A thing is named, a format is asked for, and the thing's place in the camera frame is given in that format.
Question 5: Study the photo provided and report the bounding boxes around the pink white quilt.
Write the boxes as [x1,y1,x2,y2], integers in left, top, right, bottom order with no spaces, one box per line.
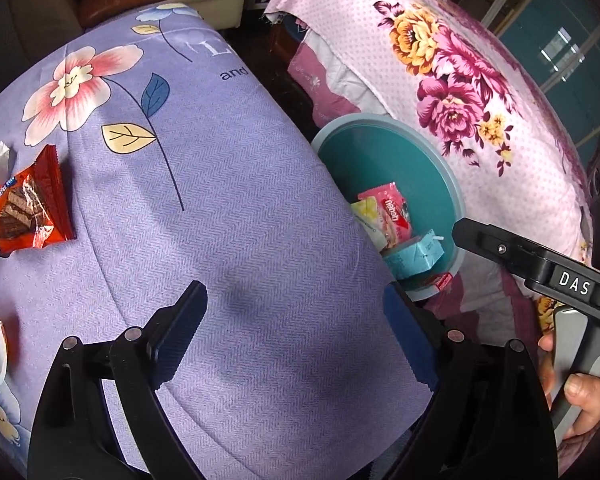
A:
[287,25,388,131]

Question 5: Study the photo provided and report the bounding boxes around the light blue drink carton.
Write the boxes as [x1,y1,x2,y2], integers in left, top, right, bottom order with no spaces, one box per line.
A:
[384,230,444,281]

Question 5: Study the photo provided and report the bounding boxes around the small red white packet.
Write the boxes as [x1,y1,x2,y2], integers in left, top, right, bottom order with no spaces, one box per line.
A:
[420,272,457,292]

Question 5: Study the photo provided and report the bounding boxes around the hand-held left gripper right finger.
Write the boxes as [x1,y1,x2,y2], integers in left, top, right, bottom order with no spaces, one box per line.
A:
[380,284,561,480]

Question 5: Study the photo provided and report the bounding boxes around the yellow snack packet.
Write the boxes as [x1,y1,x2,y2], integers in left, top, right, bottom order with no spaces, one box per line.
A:
[350,198,387,252]

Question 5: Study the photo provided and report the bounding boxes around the purple floral cloth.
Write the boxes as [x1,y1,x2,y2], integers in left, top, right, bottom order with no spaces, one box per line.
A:
[0,2,433,480]

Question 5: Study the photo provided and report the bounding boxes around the teal round bin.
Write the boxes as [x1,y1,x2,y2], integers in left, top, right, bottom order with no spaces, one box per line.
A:
[311,113,467,302]

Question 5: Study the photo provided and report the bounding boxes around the orange chocolate snack packet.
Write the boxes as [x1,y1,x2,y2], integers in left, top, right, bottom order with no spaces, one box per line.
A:
[0,144,76,259]

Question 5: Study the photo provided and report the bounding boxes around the pink floral blanket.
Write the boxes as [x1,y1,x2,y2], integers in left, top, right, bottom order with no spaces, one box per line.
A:
[264,0,593,346]

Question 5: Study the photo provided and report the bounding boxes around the person's right hand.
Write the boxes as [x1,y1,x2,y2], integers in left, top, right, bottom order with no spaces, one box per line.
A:
[537,332,600,439]

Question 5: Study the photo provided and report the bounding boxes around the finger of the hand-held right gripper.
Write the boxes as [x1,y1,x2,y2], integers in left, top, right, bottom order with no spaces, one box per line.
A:
[452,217,552,287]

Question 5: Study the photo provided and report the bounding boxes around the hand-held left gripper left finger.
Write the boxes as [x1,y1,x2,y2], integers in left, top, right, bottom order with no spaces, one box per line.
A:
[27,280,209,480]

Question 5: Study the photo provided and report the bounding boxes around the pink red snack packet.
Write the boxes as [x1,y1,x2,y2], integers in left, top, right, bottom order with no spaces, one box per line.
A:
[357,182,414,252]

